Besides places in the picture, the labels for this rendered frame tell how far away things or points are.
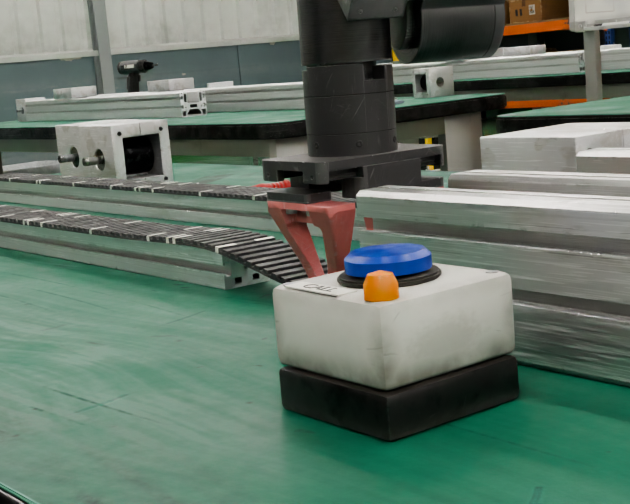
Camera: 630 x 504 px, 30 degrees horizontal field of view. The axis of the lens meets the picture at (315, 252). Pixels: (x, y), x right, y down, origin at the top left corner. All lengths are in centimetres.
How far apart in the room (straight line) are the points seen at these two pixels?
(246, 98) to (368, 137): 336
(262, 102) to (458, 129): 70
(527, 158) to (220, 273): 24
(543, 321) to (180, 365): 21
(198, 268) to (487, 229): 35
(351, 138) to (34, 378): 24
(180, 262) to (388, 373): 46
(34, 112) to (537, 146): 439
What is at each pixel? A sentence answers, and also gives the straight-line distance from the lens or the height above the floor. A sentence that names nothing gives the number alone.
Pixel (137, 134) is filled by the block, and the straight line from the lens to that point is 167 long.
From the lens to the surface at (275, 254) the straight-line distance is 85.
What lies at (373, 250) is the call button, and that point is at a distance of 54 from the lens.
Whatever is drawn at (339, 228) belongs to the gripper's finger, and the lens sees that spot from 71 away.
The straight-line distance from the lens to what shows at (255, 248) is 85.
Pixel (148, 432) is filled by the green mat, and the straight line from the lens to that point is 56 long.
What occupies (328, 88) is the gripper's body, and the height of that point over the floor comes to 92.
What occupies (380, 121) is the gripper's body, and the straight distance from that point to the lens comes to 73.
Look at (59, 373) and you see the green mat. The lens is 69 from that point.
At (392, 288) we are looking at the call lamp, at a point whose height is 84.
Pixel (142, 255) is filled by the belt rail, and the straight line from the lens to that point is 99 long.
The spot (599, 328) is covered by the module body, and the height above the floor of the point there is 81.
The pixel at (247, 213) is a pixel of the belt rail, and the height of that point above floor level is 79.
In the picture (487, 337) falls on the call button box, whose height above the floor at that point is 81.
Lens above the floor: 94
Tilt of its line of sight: 9 degrees down
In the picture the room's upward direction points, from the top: 5 degrees counter-clockwise
